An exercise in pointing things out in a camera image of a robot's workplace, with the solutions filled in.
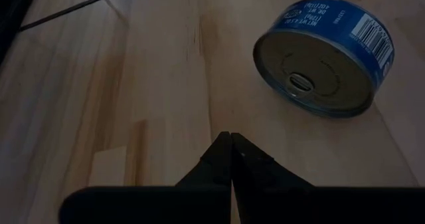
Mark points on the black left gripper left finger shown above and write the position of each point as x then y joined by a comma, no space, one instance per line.
199,204

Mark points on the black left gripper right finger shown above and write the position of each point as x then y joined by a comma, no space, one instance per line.
282,204

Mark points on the blue label seafood can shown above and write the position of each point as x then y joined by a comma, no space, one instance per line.
318,67

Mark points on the wooden shelf with black legs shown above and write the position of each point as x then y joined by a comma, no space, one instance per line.
63,11

